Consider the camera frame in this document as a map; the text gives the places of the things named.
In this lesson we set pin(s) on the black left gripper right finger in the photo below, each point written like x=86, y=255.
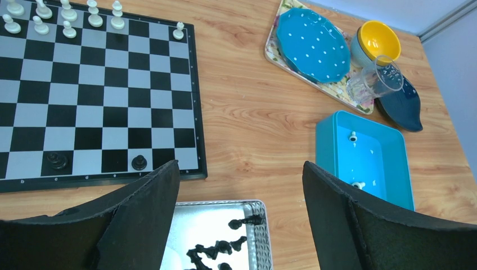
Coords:
x=353, y=229

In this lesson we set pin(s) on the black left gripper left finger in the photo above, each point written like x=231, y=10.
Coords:
x=124, y=229

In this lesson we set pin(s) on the black chess piece on board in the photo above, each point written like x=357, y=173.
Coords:
x=139, y=163
x=57, y=161

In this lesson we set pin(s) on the black chess piece in tray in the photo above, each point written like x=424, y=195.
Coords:
x=237, y=245
x=253, y=220

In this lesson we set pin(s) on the white chess piece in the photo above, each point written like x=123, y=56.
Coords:
x=117, y=21
x=94, y=19
x=42, y=10
x=67, y=11
x=15, y=8

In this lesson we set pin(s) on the white piece in bin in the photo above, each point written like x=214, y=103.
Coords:
x=359, y=185
x=353, y=137

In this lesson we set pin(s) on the silver metal tray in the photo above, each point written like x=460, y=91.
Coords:
x=206, y=222

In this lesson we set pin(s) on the blue plastic bin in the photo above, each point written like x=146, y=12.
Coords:
x=378, y=157

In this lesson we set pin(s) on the dark blue leaf plate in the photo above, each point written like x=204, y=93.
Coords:
x=402, y=108

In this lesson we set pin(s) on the black and white chessboard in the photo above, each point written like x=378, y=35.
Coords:
x=100, y=99

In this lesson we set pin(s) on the floral rectangular tray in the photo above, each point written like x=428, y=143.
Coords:
x=335, y=90

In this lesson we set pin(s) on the clear glass cup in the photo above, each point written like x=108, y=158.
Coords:
x=380, y=78

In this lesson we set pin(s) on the light blue dotted plate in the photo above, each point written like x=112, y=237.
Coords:
x=312, y=46

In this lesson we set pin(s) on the yellow bowl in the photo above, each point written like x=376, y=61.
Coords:
x=374, y=39

